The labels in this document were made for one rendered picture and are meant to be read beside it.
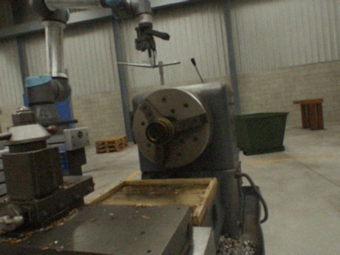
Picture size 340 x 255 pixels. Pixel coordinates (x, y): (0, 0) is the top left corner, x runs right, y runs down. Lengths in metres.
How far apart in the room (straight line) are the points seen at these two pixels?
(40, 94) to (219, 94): 0.82
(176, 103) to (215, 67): 10.16
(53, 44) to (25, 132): 1.00
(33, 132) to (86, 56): 12.05
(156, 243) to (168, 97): 0.68
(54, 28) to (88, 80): 10.85
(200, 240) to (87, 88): 11.97
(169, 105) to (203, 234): 0.60
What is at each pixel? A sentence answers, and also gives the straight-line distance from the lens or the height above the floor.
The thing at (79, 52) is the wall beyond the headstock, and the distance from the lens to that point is 12.68.
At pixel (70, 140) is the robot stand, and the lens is 1.16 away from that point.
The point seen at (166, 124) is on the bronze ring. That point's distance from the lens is 0.84.
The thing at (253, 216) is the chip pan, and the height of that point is 0.54.
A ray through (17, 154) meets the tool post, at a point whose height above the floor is 1.10.
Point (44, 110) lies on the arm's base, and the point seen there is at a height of 1.22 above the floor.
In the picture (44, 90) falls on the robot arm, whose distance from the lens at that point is 1.29.
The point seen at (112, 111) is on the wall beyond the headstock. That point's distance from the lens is 11.72.
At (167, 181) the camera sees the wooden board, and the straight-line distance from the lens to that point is 0.90.
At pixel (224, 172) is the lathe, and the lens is 1.11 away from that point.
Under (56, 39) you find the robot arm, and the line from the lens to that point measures 1.46.
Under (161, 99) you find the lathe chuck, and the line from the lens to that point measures 0.97.
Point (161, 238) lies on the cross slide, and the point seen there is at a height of 0.97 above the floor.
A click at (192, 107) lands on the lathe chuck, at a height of 1.15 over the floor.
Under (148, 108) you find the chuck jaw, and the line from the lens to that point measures 0.95.
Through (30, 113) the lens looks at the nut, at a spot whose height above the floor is 1.17.
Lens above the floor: 1.14
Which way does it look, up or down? 3 degrees down
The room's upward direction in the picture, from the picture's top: 7 degrees counter-clockwise
